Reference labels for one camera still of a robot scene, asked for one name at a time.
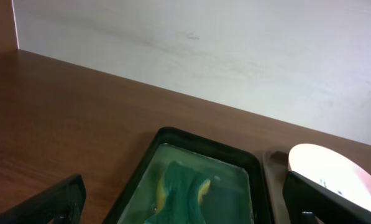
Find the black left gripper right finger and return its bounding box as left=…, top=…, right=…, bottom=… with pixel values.
left=283, top=171, right=371, bottom=224

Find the pinkish white plate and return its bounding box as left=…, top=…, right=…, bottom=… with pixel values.
left=288, top=144, right=371, bottom=212

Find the green yellow sponge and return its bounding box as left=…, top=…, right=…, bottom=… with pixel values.
left=145, top=161, right=211, bottom=224

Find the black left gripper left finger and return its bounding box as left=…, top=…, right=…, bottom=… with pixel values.
left=0, top=174, right=86, bottom=224

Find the dark green water tray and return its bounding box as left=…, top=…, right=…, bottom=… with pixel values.
left=104, top=127, right=273, bottom=224

